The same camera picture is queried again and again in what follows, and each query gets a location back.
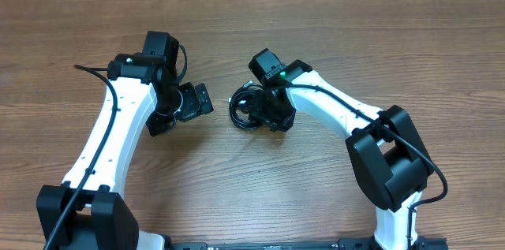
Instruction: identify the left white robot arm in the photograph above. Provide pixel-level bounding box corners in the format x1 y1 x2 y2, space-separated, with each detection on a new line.
36 31 213 249

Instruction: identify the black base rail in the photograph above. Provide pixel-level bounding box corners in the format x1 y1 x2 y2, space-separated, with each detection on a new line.
161 234 449 250

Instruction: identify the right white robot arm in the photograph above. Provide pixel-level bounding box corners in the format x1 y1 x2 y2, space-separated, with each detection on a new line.
248 49 448 249

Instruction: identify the black usb cable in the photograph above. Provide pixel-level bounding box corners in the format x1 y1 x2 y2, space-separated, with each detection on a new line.
228 80 269 131

